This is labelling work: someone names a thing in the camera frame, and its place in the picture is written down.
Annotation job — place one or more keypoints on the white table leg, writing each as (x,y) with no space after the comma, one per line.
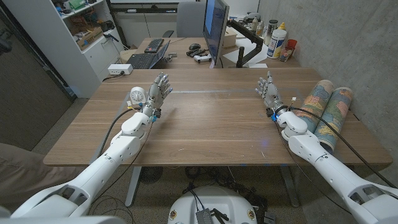
(289,186)
(133,186)

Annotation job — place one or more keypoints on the white shelf cabinet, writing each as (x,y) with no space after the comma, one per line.
(56,46)

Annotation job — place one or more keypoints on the dark lid glass jar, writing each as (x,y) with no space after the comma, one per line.
(270,29)

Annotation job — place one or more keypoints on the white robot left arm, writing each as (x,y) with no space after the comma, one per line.
(124,146)

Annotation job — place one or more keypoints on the black keyboard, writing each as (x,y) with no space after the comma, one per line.
(154,45)

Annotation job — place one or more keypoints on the beige closed box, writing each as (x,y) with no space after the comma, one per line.
(230,37)

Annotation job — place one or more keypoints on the black computer mouse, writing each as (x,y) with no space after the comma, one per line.
(194,46)

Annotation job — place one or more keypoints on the black round fan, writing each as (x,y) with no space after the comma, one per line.
(150,175)

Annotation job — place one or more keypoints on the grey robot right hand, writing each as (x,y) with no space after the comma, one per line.
(271,95)

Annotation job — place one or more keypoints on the open cardboard box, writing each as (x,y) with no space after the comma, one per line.
(90,37)

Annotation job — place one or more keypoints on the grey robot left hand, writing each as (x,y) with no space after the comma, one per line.
(155,93)

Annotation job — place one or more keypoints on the grey office chair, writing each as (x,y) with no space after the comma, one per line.
(189,18)

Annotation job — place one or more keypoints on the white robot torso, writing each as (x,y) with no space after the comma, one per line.
(214,200)

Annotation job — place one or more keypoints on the person leg brown trousers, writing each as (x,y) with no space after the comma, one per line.
(25,171)

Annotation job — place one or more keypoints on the black computer monitor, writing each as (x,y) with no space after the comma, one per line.
(214,28)

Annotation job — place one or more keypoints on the red snack container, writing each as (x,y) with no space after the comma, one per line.
(287,49)

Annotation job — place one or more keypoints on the grey finned metal module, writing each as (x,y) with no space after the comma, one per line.
(204,216)

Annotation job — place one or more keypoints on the dark open laptop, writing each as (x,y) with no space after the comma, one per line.
(141,60)

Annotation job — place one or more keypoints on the white game controller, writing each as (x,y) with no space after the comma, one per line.
(202,58)

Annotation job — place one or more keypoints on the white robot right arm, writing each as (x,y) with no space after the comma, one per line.
(311,146)

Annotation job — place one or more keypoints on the white power strip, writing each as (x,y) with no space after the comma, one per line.
(119,69)

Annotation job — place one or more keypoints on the white paper sheets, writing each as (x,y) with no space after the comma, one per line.
(245,49)

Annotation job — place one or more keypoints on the small white bottle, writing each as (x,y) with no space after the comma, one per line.
(255,23)

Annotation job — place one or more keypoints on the rolled colourful world map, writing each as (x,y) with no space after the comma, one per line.
(339,109)

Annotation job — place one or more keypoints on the white wipes canister blue label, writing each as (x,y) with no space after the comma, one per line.
(276,43)

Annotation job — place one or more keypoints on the small brown label bottle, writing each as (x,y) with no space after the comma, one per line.
(260,28)

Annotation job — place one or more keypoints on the white alarm clock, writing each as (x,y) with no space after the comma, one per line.
(136,95)

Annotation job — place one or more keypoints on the yellow cap bottle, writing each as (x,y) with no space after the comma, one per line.
(282,26)

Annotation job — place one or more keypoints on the black remote controller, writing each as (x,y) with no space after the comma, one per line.
(196,52)

